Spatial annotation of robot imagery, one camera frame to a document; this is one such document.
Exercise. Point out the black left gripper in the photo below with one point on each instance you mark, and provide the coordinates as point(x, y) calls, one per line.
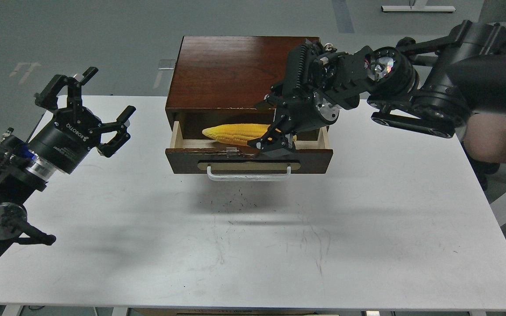
point(62, 142)

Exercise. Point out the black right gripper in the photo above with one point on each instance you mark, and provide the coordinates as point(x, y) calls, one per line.
point(299, 107)

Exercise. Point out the yellow corn cob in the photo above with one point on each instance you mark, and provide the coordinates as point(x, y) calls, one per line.
point(236, 134)

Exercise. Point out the wooden drawer with white handle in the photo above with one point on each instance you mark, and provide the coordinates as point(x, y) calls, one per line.
point(190, 152)

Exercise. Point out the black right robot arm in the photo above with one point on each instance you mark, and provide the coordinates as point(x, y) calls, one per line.
point(431, 87)

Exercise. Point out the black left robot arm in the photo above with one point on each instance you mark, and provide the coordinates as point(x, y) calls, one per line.
point(22, 172)

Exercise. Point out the dark wooden cabinet box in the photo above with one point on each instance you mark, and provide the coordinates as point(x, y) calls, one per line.
point(222, 77)

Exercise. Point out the white desk base bar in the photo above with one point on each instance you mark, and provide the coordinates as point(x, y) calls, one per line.
point(418, 6)

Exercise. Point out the seated person in black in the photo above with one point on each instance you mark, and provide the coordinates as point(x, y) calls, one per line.
point(484, 143)

